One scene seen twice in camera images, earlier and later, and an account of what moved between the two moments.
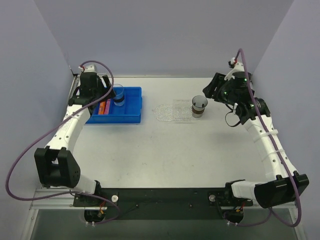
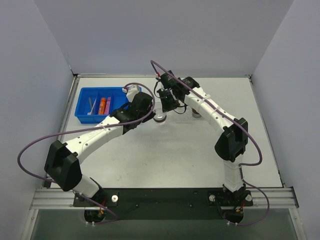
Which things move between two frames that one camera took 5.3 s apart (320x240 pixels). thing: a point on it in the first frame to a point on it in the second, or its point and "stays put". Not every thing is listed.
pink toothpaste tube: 107,108 stays put
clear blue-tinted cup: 118,94 to 160,117
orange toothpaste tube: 102,106 stays put
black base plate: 199,203 stays put
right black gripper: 215,85 to 168,103
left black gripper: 102,83 to 146,116
